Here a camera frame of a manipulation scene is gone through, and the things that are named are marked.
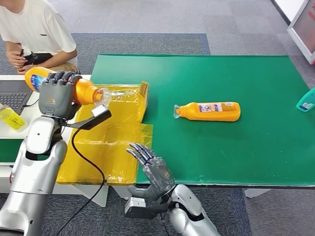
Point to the white table foot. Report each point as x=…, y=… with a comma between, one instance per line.
x=96, y=195
x=257, y=193
x=123, y=190

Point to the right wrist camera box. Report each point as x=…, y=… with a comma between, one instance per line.
x=137, y=206

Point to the small clear yellow-label bottle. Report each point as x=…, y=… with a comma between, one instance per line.
x=12, y=120

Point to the green conveyor with black edge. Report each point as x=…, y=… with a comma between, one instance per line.
x=10, y=151

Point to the white framed board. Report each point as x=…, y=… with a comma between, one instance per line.
x=305, y=29

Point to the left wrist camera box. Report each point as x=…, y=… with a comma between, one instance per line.
x=98, y=112

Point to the dark grey laptop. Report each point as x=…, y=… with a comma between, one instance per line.
x=12, y=97

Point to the teal plastic bottle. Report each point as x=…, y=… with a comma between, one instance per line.
x=307, y=102

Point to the green table mat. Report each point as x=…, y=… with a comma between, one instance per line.
x=209, y=75

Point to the person's left forearm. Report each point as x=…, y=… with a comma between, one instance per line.
x=59, y=58

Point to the person's right forearm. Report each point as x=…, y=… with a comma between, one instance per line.
x=10, y=49

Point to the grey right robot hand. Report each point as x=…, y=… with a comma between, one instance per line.
x=157, y=176

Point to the person's left hand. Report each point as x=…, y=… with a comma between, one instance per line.
x=26, y=69

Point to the yellow film wrapped cardboard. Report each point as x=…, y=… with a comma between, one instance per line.
x=108, y=153

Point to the orange bottle with clear cap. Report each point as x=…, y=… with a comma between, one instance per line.
x=84, y=92
x=211, y=112

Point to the person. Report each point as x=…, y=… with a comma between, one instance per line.
x=37, y=22

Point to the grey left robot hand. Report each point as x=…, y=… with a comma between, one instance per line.
x=57, y=97

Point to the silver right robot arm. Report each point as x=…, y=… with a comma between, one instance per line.
x=189, y=208

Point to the black handheld controller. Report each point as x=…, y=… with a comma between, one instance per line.
x=40, y=58

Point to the person's right hand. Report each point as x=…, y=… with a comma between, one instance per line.
x=16, y=60

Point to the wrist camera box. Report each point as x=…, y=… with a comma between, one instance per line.
x=137, y=206
x=98, y=112

